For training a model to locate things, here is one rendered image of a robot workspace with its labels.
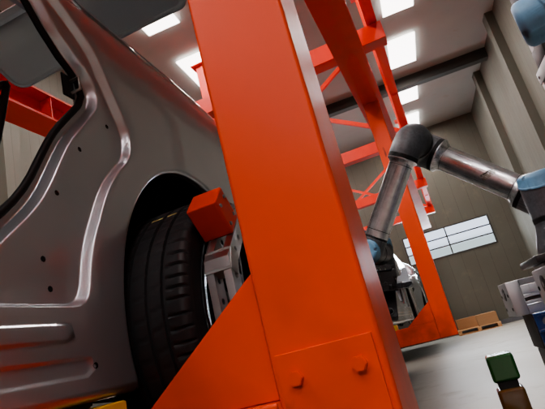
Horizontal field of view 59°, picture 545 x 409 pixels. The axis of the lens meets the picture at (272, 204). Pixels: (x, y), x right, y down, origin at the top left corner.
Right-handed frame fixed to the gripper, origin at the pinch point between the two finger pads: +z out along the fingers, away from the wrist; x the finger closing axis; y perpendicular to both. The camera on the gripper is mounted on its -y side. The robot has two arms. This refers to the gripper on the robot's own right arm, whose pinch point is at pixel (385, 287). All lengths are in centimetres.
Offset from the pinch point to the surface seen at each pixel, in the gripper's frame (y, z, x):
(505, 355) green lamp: -14, 59, 18
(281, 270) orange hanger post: 2, 75, -12
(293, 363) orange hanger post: -11, 76, -12
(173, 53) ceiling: 491, -630, -348
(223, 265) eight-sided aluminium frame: 6, 46, -31
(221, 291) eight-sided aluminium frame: 1, 44, -33
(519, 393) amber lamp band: -19, 60, 19
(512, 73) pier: 432, -883, 291
